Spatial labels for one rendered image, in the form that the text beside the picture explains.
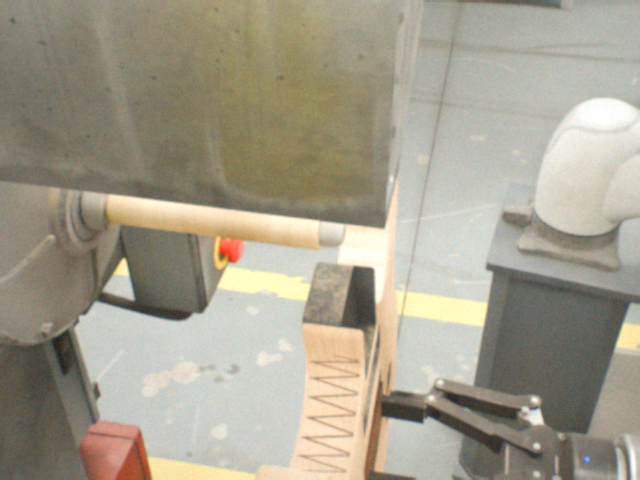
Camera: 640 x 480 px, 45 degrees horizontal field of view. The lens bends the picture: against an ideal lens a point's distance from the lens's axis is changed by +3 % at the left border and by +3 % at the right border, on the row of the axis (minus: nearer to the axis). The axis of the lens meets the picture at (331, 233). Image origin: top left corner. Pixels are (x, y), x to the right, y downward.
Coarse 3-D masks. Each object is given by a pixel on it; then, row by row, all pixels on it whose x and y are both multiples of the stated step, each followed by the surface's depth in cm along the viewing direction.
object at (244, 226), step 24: (120, 216) 64; (144, 216) 64; (168, 216) 63; (192, 216) 63; (216, 216) 63; (240, 216) 62; (264, 216) 62; (264, 240) 63; (288, 240) 62; (312, 240) 62
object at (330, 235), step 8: (320, 224) 62; (328, 224) 62; (336, 224) 62; (320, 232) 62; (328, 232) 62; (336, 232) 62; (344, 232) 62; (320, 240) 62; (328, 240) 62; (336, 240) 62; (344, 240) 63
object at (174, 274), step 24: (144, 240) 95; (168, 240) 94; (192, 240) 93; (216, 240) 101; (144, 264) 97; (168, 264) 96; (192, 264) 96; (216, 264) 102; (144, 288) 100; (168, 288) 99; (192, 288) 98; (216, 288) 104; (144, 312) 106; (168, 312) 107; (192, 312) 101
